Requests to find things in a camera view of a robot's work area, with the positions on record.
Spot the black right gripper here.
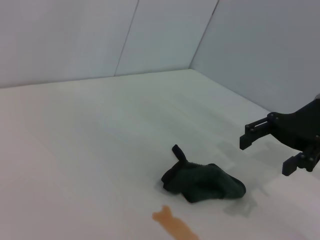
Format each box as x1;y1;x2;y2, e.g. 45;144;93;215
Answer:
239;98;320;178

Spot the dark blue rag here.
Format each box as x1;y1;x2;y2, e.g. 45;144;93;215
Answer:
160;144;247;204

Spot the brown water stain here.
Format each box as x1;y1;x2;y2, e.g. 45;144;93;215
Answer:
151;205;201;240

